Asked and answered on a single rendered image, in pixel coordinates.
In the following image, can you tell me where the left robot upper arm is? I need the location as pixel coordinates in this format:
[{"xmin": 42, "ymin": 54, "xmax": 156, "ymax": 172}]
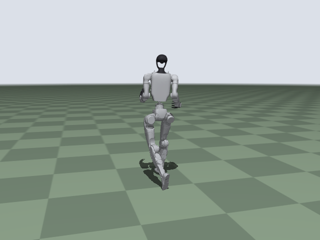
[{"xmin": 143, "ymin": 73, "xmax": 152, "ymax": 99}]

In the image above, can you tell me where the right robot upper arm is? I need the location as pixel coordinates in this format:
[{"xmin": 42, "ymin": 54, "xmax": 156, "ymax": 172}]
[{"xmin": 170, "ymin": 74, "xmax": 178, "ymax": 99}]

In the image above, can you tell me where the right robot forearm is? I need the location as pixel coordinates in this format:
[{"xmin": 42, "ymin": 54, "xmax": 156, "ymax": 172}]
[{"xmin": 173, "ymin": 93, "xmax": 182, "ymax": 108}]

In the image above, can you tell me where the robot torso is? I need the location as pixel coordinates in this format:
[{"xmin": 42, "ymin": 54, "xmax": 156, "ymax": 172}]
[{"xmin": 150, "ymin": 71, "xmax": 172, "ymax": 121}]

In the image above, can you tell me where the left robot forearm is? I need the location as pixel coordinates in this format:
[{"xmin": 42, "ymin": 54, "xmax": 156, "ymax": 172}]
[{"xmin": 139, "ymin": 92, "xmax": 147, "ymax": 103}]

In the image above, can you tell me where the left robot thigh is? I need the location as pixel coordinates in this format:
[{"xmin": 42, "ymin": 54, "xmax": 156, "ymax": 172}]
[{"xmin": 143, "ymin": 113, "xmax": 160, "ymax": 154}]

